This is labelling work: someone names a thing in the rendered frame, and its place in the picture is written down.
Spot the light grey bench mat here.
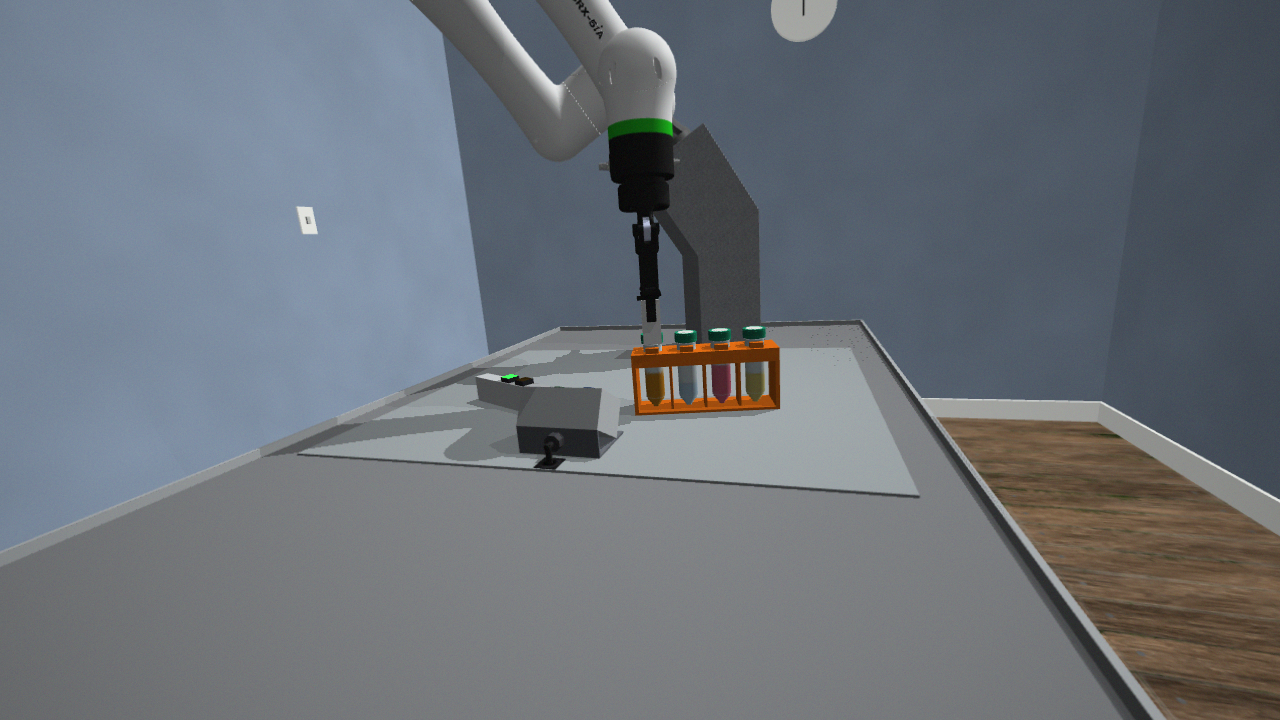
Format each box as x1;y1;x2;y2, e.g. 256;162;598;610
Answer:
297;348;920;498

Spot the orange tube rack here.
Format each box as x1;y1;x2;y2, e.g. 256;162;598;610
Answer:
631;340;780;416

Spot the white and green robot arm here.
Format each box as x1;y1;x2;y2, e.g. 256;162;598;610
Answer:
410;0;690;184

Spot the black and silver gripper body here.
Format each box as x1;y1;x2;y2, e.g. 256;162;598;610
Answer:
618;181;669;225

